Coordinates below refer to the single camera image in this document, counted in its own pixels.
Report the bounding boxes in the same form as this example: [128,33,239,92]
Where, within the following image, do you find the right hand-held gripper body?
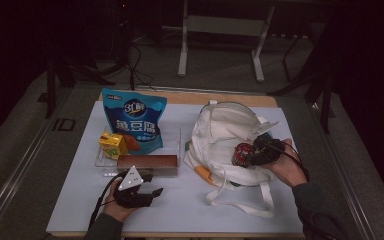
[246,121,286,167]

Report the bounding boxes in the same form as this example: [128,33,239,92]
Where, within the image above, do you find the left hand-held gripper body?
[113,165,155,209]

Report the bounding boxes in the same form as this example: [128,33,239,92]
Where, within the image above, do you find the brown carton box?
[116,154,179,177]

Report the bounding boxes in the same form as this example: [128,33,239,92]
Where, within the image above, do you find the red-lidded candy jar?
[231,142,258,168]

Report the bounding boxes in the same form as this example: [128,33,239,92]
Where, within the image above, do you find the white canvas tote bag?
[183,99,282,219]

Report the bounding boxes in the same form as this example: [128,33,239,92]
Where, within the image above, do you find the clear plastic tray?
[94,124,182,178]

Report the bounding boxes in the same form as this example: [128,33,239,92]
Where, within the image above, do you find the yellow drink carton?
[98,131,129,160]

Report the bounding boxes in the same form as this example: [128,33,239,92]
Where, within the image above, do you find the blue snack bag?
[101,87,168,156]

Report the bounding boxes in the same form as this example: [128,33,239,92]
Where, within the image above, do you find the person's left hand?
[103,179,138,224]

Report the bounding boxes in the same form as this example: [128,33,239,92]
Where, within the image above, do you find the person's right hand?
[269,138,309,188]

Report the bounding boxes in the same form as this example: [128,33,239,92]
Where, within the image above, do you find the black metal stand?
[266,19,335,134]
[44,54,116,119]

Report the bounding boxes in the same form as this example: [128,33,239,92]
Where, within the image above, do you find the black equipment pole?
[112,0,137,91]

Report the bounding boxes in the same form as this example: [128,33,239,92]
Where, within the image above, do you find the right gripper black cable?
[269,142,311,183]

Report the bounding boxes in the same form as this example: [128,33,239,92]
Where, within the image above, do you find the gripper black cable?
[88,171,129,231]
[269,142,311,183]

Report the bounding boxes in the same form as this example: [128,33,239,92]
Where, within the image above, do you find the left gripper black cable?
[88,171,129,231]

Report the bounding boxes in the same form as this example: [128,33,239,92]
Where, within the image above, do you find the black floor cables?
[126,41,155,92]

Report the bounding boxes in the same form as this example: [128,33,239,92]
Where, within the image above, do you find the white metal table frame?
[177,0,276,83]

